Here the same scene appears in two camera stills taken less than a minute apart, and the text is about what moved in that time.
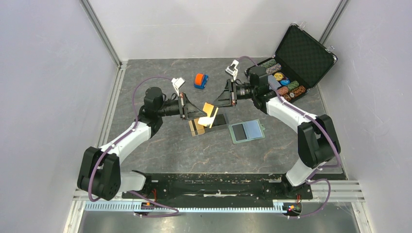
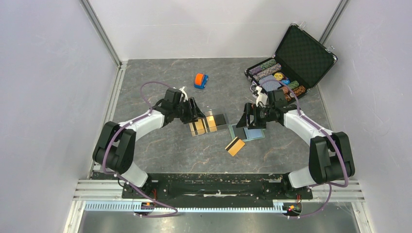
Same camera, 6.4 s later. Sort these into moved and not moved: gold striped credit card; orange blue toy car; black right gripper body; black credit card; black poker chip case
Moved: gold striped credit card; black right gripper body
Not moved: black poker chip case; black credit card; orange blue toy car
